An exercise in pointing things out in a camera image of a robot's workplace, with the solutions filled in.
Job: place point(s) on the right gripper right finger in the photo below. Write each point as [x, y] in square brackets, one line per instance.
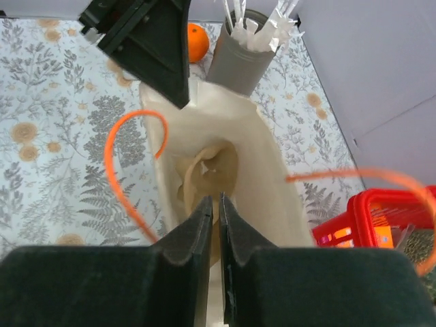
[267, 285]

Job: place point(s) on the red plastic shopping basket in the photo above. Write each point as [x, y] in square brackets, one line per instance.
[370, 219]

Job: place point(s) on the orange fruit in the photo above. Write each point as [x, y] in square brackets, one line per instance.
[198, 42]

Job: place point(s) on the white wrapped straws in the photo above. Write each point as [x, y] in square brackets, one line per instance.
[278, 29]

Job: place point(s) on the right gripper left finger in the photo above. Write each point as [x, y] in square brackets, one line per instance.
[119, 282]

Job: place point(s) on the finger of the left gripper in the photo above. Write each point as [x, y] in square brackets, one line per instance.
[148, 39]

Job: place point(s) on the grey straw holder cup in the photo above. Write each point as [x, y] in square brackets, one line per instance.
[234, 66]

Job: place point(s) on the green netted melon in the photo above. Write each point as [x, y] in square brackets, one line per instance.
[419, 245]

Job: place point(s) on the beige paper bag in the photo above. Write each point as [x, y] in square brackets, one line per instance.
[264, 195]

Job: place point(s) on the cardboard cup carrier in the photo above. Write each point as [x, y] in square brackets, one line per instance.
[213, 171]

